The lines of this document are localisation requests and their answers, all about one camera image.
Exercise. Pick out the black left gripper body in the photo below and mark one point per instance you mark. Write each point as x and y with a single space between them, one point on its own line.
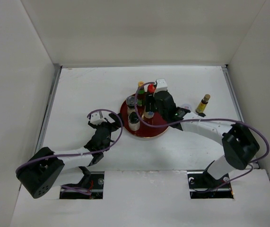
108 126

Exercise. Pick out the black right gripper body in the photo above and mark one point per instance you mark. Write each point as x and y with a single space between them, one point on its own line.
161 111

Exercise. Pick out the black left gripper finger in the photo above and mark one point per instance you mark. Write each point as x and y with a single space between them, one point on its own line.
92 125
118 121

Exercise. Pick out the white tall canister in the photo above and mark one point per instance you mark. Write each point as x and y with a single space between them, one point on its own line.
148 114

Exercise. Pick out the green label sauce bottle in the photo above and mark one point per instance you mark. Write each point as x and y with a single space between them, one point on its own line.
141 94

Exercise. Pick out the glass shaker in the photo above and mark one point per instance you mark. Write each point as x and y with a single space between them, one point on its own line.
133 122
130 102

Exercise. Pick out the red lid sauce jar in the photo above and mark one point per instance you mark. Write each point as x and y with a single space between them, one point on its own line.
151 88

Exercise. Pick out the grey lid spice jar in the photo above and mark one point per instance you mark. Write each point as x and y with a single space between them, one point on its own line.
186 106

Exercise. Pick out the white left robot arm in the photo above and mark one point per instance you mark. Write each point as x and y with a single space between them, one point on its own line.
69 169

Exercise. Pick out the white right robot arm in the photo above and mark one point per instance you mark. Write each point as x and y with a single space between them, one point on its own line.
239 144

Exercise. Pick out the red round tray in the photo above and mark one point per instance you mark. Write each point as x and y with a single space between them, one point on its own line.
144 131

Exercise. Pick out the yellow label oil bottle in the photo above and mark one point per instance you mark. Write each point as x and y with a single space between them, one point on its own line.
202 105

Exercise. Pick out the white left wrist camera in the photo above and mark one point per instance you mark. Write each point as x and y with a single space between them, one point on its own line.
96 118

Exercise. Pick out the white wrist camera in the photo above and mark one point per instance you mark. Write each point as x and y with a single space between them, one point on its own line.
160 85
96 118

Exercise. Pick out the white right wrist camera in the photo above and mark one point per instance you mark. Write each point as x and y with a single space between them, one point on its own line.
160 85

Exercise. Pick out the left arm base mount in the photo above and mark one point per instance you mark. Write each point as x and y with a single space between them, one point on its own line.
88 186

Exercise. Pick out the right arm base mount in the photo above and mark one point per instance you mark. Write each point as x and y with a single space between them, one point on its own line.
202 187

